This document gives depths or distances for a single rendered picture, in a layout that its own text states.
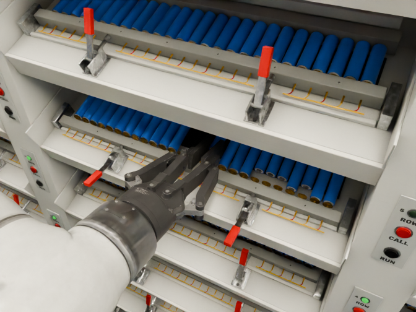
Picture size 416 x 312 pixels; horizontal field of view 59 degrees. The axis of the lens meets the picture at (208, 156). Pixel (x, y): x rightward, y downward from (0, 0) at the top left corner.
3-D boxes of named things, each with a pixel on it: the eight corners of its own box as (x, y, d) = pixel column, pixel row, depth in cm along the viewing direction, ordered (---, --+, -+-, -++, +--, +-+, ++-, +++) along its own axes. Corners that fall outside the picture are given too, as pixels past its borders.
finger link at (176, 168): (155, 211, 52) (145, 208, 52) (187, 169, 61) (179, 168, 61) (155, 189, 50) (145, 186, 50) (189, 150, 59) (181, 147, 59)
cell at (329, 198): (345, 174, 61) (333, 208, 59) (333, 171, 62) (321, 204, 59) (346, 169, 60) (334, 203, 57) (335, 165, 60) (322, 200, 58)
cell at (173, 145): (193, 126, 71) (177, 154, 69) (184, 124, 72) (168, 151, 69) (191, 121, 70) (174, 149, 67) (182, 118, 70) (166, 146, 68)
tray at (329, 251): (337, 275, 58) (346, 259, 50) (51, 157, 79) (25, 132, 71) (370, 169, 66) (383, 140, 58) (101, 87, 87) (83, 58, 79)
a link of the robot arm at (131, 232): (63, 212, 41) (99, 184, 45) (73, 268, 46) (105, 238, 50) (130, 244, 38) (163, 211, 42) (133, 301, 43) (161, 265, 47)
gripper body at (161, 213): (159, 216, 43) (197, 177, 50) (101, 191, 45) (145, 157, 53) (158, 262, 47) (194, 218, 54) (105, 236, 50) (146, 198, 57)
